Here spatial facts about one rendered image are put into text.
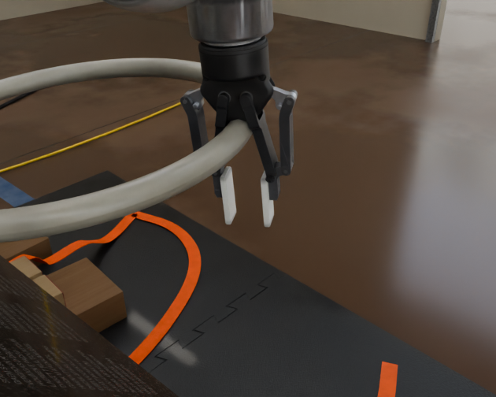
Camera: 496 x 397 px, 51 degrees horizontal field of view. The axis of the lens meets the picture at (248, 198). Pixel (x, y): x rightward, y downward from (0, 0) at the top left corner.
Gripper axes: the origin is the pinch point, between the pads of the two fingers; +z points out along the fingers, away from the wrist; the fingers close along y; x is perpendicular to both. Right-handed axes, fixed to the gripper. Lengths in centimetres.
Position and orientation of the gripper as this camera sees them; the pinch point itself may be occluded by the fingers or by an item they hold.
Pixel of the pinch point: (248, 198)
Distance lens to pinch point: 66.7
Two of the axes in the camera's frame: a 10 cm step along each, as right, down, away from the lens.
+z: 0.8, 8.5, 5.2
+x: -2.3, 5.2, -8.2
